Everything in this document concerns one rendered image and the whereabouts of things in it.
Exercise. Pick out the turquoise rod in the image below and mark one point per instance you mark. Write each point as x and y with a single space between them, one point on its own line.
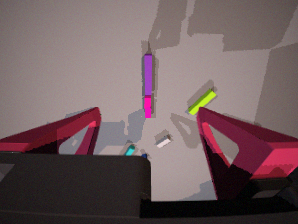
130 150

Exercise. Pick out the small magenta block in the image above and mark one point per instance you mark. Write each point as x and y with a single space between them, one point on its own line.
147 113
148 101

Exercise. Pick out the purple rod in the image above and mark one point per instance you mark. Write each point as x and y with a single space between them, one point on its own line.
148 74

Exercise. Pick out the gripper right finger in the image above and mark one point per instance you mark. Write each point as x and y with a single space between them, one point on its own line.
263 153

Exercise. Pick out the light grey rectangular bar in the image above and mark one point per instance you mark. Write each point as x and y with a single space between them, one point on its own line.
163 141

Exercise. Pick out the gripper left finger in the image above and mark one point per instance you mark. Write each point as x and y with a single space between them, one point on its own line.
47 139

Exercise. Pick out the lime green rod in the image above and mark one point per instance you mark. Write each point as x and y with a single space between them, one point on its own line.
201 101

